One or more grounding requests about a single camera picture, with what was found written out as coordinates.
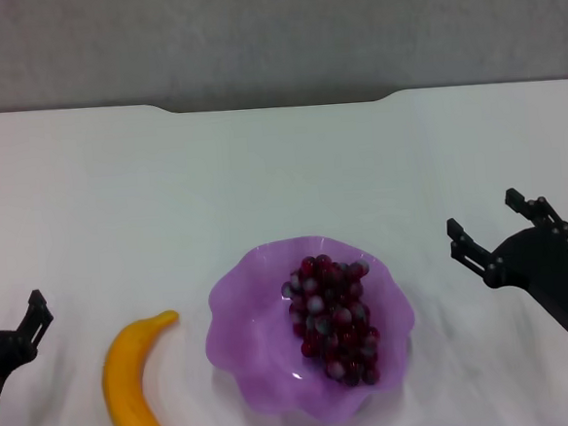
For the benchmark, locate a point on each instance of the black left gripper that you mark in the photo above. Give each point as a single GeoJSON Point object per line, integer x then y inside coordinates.
{"type": "Point", "coordinates": [2, 359]}

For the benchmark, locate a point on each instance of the dark red grape bunch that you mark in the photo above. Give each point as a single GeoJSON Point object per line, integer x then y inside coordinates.
{"type": "Point", "coordinates": [335, 316]}

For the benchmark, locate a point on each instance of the purple wavy plastic plate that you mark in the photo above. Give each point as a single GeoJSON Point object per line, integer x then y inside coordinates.
{"type": "Point", "coordinates": [259, 341]}

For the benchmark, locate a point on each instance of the yellow banana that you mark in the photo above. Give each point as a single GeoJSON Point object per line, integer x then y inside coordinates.
{"type": "Point", "coordinates": [124, 370]}

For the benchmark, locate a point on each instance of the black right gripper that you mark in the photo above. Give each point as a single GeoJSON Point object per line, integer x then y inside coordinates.
{"type": "Point", "coordinates": [536, 263]}

